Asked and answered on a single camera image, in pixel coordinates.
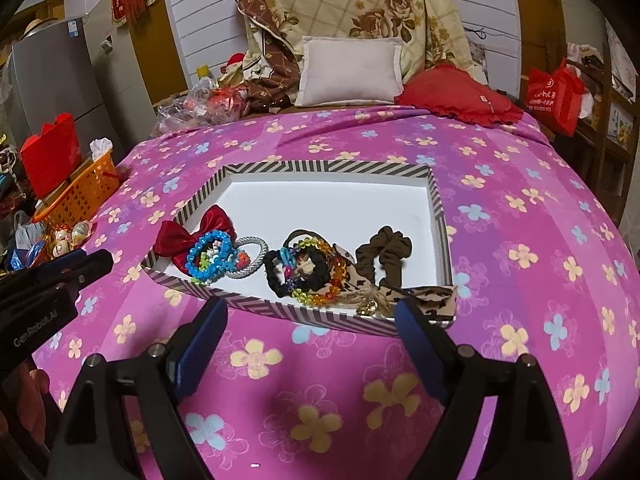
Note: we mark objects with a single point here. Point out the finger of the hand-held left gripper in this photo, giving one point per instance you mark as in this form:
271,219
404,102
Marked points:
92,267
65,256

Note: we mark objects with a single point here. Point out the black scrunchie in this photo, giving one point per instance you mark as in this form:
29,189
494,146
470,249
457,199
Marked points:
272,272

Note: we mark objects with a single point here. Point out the striped gift box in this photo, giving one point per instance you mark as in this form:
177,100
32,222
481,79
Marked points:
325,200

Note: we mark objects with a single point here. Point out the blue plastic bag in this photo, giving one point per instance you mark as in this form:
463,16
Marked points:
27,255

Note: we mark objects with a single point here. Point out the leopard print hair bow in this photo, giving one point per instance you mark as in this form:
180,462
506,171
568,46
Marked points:
435,300

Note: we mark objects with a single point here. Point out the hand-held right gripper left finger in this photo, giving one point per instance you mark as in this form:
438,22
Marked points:
200,355

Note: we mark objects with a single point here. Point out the yellow bottle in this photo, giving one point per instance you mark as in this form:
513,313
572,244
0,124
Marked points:
202,72

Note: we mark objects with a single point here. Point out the orange plastic basket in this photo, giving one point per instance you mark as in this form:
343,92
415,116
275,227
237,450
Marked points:
85,195

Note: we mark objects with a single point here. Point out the cream floral quilt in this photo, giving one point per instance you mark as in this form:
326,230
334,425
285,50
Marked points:
360,0

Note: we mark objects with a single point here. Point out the wooden shelf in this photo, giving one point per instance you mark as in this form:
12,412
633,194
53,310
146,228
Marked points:
612,160

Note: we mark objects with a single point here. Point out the grey refrigerator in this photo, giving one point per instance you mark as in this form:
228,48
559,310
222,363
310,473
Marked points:
55,85

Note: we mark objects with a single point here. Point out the painted decorative egg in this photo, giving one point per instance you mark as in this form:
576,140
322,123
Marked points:
82,232
62,242

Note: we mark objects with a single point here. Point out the red ruffled pillow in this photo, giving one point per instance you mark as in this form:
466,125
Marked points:
450,92

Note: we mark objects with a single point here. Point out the red plush toy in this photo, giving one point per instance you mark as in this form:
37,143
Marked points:
235,65

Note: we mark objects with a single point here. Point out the clear plastic bag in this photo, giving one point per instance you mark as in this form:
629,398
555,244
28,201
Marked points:
190,110

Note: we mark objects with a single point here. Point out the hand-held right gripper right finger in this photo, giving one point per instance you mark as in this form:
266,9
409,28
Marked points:
420,355

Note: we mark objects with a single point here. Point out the person's left hand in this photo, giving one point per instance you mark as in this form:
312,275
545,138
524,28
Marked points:
32,385

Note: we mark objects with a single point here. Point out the white pillow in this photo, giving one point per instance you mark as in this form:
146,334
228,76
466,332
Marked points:
345,72

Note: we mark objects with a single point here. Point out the brown patterned quilt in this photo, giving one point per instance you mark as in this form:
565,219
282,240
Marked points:
260,60

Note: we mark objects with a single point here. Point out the red gift bag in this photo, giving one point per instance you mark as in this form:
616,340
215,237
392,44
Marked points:
50,155

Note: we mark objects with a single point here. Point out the pink floral bed sheet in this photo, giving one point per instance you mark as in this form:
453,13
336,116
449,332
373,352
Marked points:
525,200

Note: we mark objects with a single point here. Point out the white tissue paper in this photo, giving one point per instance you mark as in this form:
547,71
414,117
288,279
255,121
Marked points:
101,149

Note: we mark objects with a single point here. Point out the red satin hair bow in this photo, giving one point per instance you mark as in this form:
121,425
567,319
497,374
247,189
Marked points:
172,242

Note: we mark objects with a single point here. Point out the brown scrunchie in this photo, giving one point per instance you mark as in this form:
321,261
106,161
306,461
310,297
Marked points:
380,255

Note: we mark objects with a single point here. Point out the red shopping bag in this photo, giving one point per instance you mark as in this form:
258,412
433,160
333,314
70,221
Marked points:
552,97

